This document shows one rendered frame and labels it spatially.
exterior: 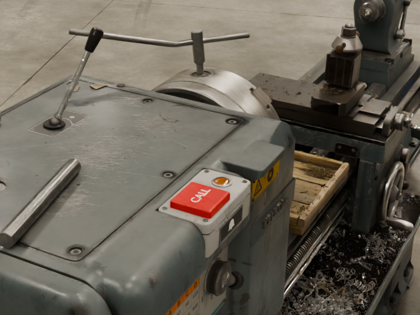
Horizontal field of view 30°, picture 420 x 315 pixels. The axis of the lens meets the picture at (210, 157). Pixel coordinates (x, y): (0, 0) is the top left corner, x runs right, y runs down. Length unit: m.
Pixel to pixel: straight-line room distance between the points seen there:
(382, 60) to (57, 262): 1.77
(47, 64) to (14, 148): 3.91
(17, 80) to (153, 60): 0.88
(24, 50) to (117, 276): 4.50
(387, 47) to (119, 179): 1.62
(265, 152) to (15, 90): 3.63
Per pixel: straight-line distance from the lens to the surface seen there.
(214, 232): 1.01
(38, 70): 5.01
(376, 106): 2.10
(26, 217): 0.99
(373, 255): 2.22
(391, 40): 2.62
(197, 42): 1.48
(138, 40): 1.47
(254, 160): 1.15
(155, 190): 1.06
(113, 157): 1.15
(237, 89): 1.47
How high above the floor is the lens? 1.79
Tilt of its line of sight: 27 degrees down
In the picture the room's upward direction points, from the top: 2 degrees clockwise
